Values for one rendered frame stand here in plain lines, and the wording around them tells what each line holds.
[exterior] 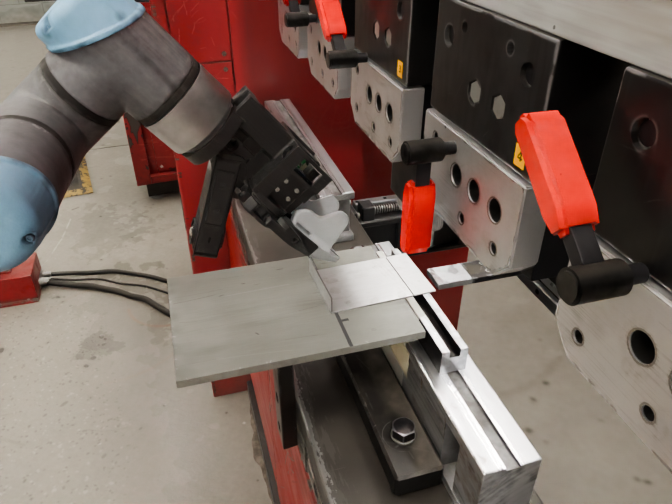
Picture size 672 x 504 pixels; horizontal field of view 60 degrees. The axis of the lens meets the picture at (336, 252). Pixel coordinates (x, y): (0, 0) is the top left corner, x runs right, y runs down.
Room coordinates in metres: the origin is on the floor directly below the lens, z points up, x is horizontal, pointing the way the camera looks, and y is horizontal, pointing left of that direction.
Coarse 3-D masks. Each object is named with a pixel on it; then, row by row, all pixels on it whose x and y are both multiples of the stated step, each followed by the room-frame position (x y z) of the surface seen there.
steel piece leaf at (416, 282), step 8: (392, 256) 0.62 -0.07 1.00; (400, 256) 0.62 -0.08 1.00; (408, 256) 0.62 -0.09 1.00; (392, 264) 0.61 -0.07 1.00; (400, 264) 0.61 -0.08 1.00; (408, 264) 0.61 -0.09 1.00; (400, 272) 0.59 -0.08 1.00; (408, 272) 0.59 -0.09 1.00; (416, 272) 0.59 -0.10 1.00; (408, 280) 0.57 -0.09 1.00; (416, 280) 0.57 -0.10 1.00; (424, 280) 0.57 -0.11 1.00; (408, 288) 0.56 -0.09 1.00; (416, 288) 0.56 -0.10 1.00; (424, 288) 0.56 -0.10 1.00; (432, 288) 0.56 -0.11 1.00
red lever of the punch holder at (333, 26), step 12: (324, 0) 0.64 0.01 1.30; (336, 0) 0.65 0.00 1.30; (324, 12) 0.63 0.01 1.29; (336, 12) 0.63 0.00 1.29; (324, 24) 0.62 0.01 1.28; (336, 24) 0.62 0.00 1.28; (324, 36) 0.62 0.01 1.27; (336, 36) 0.62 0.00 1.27; (336, 48) 0.61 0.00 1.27; (336, 60) 0.59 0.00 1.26; (348, 60) 0.60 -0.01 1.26; (360, 60) 0.60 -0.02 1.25
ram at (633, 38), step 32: (480, 0) 0.41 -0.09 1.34; (512, 0) 0.37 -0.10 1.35; (544, 0) 0.34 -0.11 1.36; (576, 0) 0.32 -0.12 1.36; (608, 0) 0.29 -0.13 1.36; (640, 0) 0.28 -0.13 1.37; (576, 32) 0.31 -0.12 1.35; (608, 32) 0.29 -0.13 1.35; (640, 32) 0.27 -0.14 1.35; (640, 64) 0.27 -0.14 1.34
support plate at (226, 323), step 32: (352, 256) 0.63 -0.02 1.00; (192, 288) 0.56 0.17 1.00; (224, 288) 0.56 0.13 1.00; (256, 288) 0.56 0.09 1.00; (288, 288) 0.56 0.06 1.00; (192, 320) 0.50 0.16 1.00; (224, 320) 0.50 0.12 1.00; (256, 320) 0.50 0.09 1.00; (288, 320) 0.50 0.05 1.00; (320, 320) 0.50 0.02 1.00; (352, 320) 0.50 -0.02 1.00; (384, 320) 0.50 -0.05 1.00; (416, 320) 0.50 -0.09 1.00; (192, 352) 0.45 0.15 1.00; (224, 352) 0.45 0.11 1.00; (256, 352) 0.45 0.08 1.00; (288, 352) 0.45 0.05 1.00; (320, 352) 0.45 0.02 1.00; (352, 352) 0.46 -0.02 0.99; (192, 384) 0.41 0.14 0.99
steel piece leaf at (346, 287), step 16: (320, 272) 0.59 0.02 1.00; (336, 272) 0.59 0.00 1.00; (352, 272) 0.59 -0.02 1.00; (368, 272) 0.59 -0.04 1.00; (384, 272) 0.59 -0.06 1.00; (320, 288) 0.55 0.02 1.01; (336, 288) 0.56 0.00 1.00; (352, 288) 0.56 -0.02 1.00; (368, 288) 0.56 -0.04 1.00; (384, 288) 0.56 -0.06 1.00; (400, 288) 0.56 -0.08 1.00; (336, 304) 0.53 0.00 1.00; (352, 304) 0.53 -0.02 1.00; (368, 304) 0.53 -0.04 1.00
